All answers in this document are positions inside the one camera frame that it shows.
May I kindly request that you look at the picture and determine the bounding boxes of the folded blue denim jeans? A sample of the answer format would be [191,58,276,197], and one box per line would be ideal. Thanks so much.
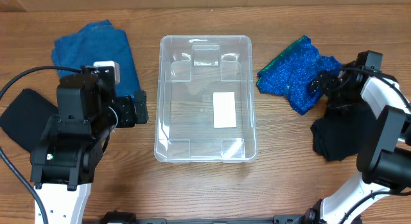
[51,20,141,96]

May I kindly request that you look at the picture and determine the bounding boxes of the white label in container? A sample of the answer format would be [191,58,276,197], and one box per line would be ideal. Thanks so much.
[213,92,236,128]

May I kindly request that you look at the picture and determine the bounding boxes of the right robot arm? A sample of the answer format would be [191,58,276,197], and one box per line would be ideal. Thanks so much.
[294,51,410,223]

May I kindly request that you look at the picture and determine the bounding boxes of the clear plastic storage container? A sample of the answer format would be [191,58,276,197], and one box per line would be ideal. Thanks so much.
[154,35,258,164]

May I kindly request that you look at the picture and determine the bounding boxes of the blue glitter fabric garment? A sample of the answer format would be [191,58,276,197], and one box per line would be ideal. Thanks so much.
[256,35,342,115]

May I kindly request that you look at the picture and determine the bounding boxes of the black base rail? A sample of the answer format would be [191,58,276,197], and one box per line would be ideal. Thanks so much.
[82,211,326,224]

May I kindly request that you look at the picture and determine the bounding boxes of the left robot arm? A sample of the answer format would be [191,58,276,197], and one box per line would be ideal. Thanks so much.
[30,66,148,223]

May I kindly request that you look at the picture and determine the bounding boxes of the black cloth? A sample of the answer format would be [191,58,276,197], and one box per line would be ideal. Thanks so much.
[320,65,389,117]
[311,111,376,161]
[1,89,58,153]

